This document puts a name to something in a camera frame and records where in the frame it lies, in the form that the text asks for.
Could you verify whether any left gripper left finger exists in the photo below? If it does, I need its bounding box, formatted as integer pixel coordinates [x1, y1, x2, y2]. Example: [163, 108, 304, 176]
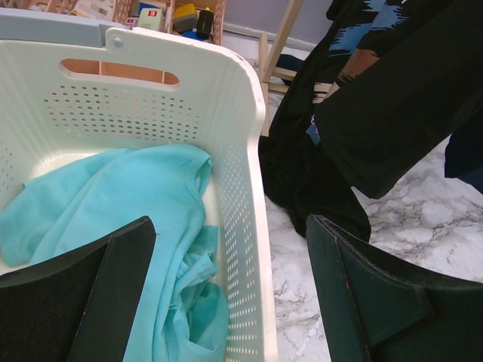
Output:
[1, 216, 155, 361]

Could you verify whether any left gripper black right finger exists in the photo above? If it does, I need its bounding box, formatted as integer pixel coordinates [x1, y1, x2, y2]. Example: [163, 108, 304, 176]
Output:
[306, 216, 482, 361]

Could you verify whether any teal t shirt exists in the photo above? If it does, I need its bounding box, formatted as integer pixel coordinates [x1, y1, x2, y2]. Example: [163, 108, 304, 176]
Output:
[1, 144, 229, 361]

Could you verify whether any navy blue t shirt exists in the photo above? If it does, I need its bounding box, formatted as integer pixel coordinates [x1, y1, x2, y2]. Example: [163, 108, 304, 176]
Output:
[445, 115, 482, 193]

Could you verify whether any black t shirt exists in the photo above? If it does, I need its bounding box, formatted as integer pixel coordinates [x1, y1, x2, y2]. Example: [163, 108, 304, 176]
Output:
[259, 1, 482, 241]

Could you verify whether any cream plastic laundry basket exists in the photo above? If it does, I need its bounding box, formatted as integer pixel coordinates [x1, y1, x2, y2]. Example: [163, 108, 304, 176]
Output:
[1, 8, 278, 361]

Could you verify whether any wooden clothes rack frame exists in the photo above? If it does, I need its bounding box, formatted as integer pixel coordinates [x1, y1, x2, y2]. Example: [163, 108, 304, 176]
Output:
[258, 0, 303, 136]

